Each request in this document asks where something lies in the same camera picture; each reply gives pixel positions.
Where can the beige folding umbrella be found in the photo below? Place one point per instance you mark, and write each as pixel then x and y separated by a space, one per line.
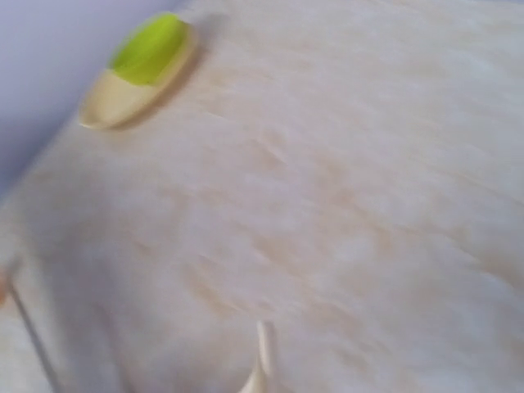
pixel 262 378

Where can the beige round plate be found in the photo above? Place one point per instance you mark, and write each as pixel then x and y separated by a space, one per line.
pixel 113 102

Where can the lime green bowl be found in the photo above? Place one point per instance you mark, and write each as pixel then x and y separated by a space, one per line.
pixel 148 50

